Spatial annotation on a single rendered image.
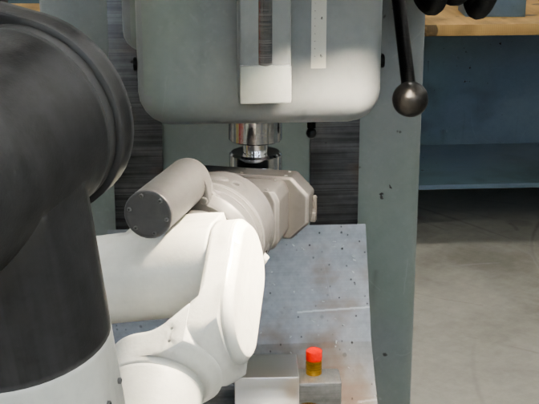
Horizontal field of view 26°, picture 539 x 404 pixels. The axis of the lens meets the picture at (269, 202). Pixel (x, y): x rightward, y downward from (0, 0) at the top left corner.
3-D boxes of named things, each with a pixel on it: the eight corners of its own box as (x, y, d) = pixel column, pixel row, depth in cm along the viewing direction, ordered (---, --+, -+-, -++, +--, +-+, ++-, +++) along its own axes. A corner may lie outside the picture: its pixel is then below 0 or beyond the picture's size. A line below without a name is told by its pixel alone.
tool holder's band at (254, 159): (271, 153, 107) (271, 143, 107) (289, 166, 103) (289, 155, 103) (222, 158, 106) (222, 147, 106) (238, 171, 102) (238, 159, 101)
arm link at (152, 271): (274, 284, 91) (237, 340, 80) (147, 298, 94) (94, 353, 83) (247, 144, 88) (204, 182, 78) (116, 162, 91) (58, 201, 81)
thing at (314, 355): (322, 376, 115) (322, 353, 115) (305, 377, 115) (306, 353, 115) (321, 369, 117) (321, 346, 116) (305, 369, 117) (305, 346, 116)
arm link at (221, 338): (270, 257, 87) (250, 412, 77) (158, 269, 89) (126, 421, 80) (245, 198, 82) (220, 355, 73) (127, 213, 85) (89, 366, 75)
